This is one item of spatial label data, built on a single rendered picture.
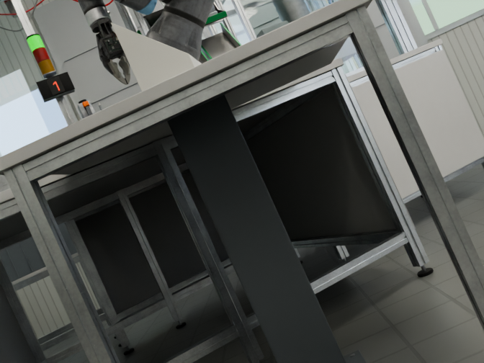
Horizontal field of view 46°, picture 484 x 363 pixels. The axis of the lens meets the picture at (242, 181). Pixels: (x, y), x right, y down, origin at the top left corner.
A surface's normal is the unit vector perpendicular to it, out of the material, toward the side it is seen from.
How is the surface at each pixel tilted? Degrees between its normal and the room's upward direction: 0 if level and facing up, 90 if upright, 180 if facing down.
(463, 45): 90
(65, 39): 90
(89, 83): 90
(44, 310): 90
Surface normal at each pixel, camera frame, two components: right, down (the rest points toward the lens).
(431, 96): 0.29, -0.14
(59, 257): -0.03, 0.01
